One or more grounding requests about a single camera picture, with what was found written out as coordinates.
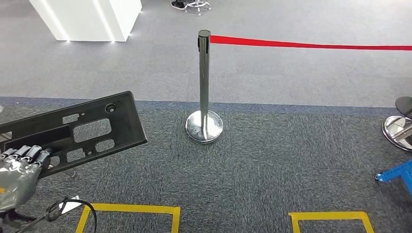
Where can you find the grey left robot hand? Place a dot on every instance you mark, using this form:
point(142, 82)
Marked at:
point(16, 180)

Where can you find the black plastic panel part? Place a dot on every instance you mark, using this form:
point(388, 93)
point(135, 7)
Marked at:
point(128, 128)

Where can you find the blue metal shelf rack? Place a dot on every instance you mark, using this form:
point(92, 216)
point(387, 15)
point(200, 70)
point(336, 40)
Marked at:
point(402, 173)

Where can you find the chrome barrier stanchion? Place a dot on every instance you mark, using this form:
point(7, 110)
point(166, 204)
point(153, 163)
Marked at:
point(394, 128)
point(204, 80)

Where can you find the dark shoe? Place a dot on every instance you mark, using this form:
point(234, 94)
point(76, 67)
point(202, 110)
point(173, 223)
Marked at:
point(178, 4)

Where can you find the chrome stool base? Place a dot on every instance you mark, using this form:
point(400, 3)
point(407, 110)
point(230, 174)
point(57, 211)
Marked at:
point(197, 4)

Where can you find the red barrier belt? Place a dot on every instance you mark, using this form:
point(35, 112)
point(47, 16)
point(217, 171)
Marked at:
point(289, 44)

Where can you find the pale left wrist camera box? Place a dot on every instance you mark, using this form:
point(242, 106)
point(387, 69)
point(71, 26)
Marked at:
point(69, 205)

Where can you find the white display pedestal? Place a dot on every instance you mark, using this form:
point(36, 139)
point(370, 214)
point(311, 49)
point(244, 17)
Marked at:
point(90, 19)

